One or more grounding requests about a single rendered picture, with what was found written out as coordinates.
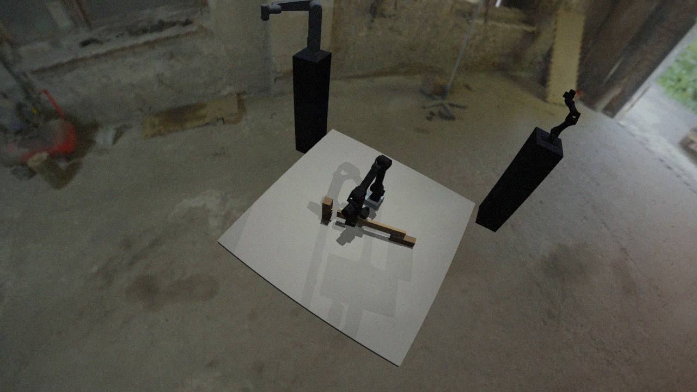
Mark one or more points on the long brown wooden rail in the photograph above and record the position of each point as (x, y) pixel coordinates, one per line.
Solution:
(376, 225)

